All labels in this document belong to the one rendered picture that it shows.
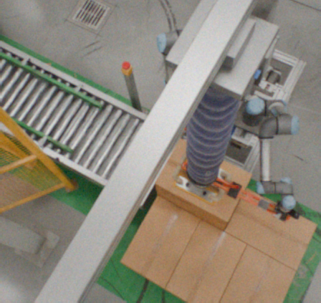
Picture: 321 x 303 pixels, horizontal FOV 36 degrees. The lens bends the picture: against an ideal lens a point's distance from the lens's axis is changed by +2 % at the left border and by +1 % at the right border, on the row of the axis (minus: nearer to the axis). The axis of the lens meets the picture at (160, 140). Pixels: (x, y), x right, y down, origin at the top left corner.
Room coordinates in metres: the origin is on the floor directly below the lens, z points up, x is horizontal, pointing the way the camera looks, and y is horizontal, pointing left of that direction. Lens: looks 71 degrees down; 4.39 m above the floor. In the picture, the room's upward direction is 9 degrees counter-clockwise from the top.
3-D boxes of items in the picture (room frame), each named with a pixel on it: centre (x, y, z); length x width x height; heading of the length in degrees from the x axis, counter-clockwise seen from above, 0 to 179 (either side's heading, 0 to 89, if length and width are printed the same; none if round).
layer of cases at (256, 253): (0.42, -0.32, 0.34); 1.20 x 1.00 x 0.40; 52
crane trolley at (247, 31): (0.84, -0.27, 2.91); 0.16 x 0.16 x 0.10; 52
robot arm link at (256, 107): (1.22, -0.70, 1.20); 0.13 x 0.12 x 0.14; 81
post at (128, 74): (1.82, 0.17, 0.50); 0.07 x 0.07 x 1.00; 52
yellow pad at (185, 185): (0.77, -0.20, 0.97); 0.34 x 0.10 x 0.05; 53
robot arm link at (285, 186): (0.60, -0.72, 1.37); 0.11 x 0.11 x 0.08; 81
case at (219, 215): (0.84, -0.26, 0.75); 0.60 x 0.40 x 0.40; 52
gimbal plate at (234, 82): (0.84, -0.27, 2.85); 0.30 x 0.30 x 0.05; 52
